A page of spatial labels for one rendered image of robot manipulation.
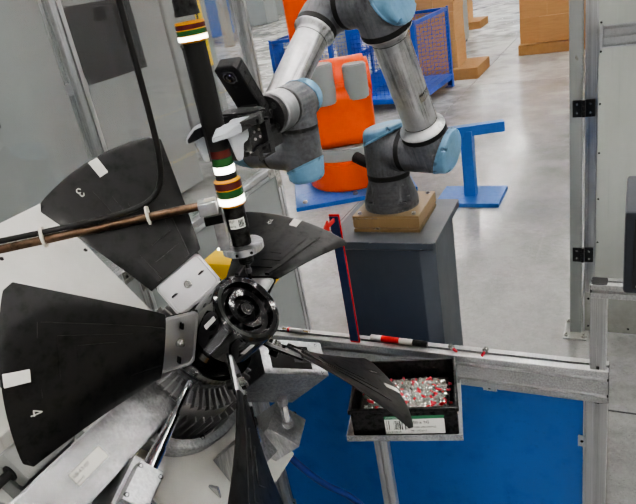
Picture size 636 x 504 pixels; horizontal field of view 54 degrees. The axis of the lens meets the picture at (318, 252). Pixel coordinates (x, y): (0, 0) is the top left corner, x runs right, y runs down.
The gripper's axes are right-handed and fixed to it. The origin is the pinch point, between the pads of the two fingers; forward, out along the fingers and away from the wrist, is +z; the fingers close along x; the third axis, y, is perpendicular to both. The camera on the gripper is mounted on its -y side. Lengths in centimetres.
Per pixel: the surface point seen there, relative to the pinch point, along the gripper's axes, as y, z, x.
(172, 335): 26.0, 15.9, 2.0
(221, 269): 42, -35, 31
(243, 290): 24.3, 4.2, -3.8
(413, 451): 94, -40, -11
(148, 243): 16.0, 5.8, 11.5
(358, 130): 94, -364, 133
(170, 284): 22.7, 6.9, 8.3
